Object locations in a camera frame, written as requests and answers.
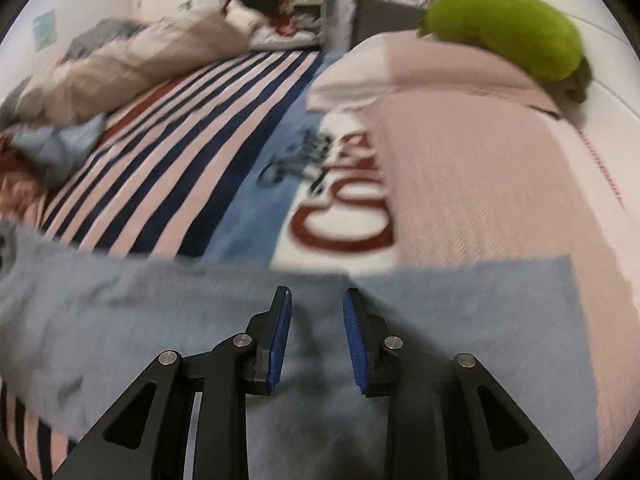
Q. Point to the light blue cloth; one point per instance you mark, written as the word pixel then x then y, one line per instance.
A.
pixel 60 145

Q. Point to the light blue pants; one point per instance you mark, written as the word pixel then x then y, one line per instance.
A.
pixel 450 320

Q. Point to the green plush pillow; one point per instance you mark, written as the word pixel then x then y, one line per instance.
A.
pixel 510 30

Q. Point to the pink knitted blanket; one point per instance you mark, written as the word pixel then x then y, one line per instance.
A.
pixel 480 180

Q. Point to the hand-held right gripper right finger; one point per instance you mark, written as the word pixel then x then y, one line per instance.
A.
pixel 356 340

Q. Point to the beige grey duvet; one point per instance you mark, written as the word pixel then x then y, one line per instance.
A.
pixel 115 60

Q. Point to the striped printed blanket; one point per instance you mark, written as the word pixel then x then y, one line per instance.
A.
pixel 200 160

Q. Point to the white pillow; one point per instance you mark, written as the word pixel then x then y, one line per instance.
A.
pixel 345 80

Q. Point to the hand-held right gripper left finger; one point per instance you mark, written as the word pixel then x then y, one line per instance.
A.
pixel 281 337

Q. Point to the dark grey cabinet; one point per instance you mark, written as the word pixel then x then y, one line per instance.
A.
pixel 390 22

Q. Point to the reddish patterned cloth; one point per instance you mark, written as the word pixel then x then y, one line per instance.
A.
pixel 20 185

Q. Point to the wall poster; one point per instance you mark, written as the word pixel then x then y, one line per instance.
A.
pixel 45 30

